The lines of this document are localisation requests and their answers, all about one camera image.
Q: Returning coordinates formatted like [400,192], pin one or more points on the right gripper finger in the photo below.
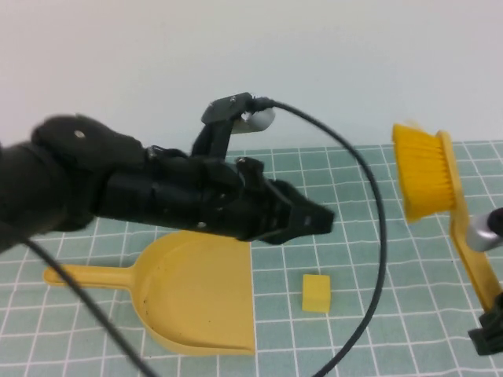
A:
[495,318]
[487,339]

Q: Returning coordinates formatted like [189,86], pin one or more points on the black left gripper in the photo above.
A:
[232,196]

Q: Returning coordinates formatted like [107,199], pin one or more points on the small yellow foam cube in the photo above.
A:
[316,294]

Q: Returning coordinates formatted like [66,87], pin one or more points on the yellow plastic dustpan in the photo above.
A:
[196,294]

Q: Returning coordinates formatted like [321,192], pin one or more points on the yellow hand brush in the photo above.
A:
[420,169]

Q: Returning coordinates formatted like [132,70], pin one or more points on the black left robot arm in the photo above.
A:
[59,176]

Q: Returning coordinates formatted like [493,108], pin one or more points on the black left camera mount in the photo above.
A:
[220,110]

